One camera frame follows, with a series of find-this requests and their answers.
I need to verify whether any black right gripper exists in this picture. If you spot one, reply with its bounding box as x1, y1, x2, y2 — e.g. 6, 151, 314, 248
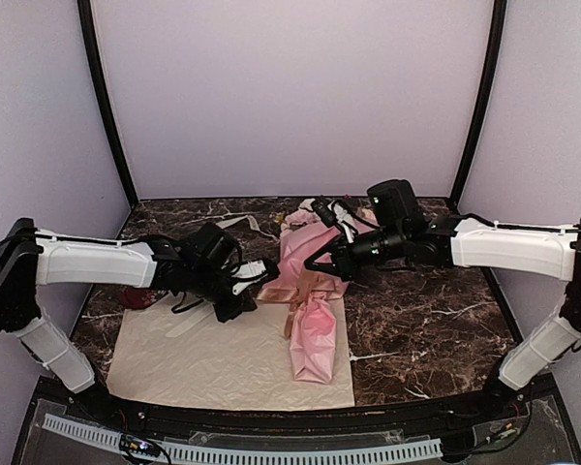
305, 223, 408, 281

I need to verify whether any cream printed ribbon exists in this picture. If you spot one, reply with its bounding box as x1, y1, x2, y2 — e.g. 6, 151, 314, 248
167, 215, 258, 341

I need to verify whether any tan satin ribbon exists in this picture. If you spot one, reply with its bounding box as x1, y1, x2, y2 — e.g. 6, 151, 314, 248
257, 270, 343, 340

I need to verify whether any pink wrapping paper sheet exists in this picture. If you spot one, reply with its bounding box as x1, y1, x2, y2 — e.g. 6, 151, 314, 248
272, 217, 348, 385

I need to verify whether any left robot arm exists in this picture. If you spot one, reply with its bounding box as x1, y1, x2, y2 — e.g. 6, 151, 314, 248
0, 218, 279, 422

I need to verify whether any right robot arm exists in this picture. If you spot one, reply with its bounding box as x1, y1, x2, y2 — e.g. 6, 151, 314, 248
304, 179, 581, 420

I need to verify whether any cream wrapping paper sheet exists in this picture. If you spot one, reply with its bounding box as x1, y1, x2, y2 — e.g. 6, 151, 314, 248
107, 300, 355, 412

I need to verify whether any red floral bowl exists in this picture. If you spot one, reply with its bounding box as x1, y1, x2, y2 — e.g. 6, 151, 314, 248
118, 288, 168, 310

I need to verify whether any small circuit board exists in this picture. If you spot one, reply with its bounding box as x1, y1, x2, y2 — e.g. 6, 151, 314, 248
118, 435, 161, 457

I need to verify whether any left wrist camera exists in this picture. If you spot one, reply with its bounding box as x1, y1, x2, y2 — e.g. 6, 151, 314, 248
230, 259, 280, 295

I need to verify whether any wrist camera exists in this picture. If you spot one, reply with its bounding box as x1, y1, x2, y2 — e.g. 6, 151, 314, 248
311, 197, 359, 243
230, 259, 280, 295

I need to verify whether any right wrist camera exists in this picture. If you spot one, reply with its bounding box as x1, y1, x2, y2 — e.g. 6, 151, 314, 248
311, 197, 359, 243

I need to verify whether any grey slotted cable duct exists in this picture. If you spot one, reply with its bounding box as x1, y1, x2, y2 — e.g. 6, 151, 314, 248
42, 414, 443, 464

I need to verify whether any right black frame post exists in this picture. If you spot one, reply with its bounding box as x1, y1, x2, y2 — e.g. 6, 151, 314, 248
448, 0, 508, 209

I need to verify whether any black frame post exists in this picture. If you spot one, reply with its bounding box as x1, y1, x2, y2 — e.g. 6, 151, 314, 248
448, 0, 508, 209
76, 0, 139, 209

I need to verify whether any left black frame post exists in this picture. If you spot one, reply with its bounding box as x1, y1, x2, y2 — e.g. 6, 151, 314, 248
76, 0, 139, 209

